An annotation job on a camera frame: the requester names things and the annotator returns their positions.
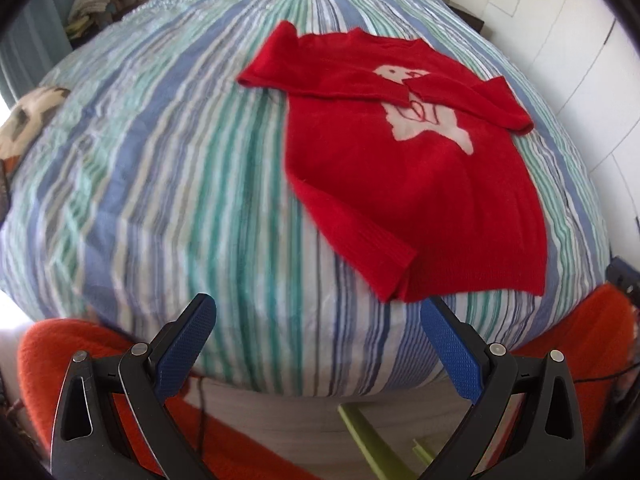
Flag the red sweater with white motif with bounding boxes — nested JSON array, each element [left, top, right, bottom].
[[238, 22, 547, 302]]

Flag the green plastic object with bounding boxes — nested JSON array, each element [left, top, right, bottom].
[[337, 403, 419, 480]]

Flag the white wardrobe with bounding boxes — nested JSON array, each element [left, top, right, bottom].
[[483, 0, 639, 266]]

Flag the striped blue green bedspread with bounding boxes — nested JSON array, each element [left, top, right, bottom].
[[1, 0, 610, 396]]

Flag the dark bedside table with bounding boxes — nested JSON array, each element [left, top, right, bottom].
[[447, 3, 485, 34]]

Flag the patterned cushion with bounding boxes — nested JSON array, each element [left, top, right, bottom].
[[1, 87, 70, 160]]

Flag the teal curtain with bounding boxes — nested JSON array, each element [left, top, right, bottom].
[[1, 0, 75, 107]]

